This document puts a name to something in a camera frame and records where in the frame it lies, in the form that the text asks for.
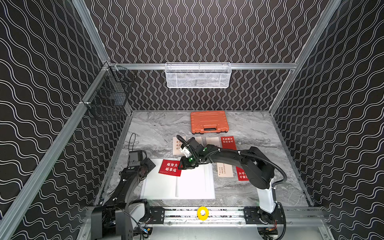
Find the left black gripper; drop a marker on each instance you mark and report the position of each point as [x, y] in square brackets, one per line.
[143, 167]

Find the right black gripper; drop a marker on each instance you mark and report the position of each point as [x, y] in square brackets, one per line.
[183, 165]

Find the white photo album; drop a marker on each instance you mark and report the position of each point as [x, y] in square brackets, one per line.
[195, 184]

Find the beige card vertical text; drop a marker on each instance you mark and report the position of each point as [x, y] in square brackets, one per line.
[225, 170]

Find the red card gold characters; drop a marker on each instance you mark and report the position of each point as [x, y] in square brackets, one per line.
[170, 168]

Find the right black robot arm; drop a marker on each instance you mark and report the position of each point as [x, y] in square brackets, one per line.
[262, 173]

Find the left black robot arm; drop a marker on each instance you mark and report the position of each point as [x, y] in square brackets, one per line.
[120, 217]

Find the beige card gold characters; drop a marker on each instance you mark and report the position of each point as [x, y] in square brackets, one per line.
[199, 139]

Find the beige card small red text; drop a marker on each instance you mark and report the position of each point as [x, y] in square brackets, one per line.
[216, 141]

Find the beige card red characters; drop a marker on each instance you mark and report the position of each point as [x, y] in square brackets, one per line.
[177, 147]

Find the red card top row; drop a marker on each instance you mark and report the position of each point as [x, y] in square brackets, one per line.
[228, 143]

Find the orange plastic tool case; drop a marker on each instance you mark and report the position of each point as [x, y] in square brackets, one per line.
[209, 122]

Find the red card right side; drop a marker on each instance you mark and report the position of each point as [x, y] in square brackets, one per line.
[241, 174]

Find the yellow tape roll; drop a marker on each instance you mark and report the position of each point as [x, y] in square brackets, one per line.
[202, 213]

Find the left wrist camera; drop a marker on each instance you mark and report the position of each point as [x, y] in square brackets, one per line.
[135, 158]

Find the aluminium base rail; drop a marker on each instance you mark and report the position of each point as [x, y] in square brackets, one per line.
[233, 216]

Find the white wire mesh basket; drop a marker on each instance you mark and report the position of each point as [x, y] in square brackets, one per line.
[198, 75]

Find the black wire mesh basket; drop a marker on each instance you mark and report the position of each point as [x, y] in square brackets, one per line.
[108, 101]

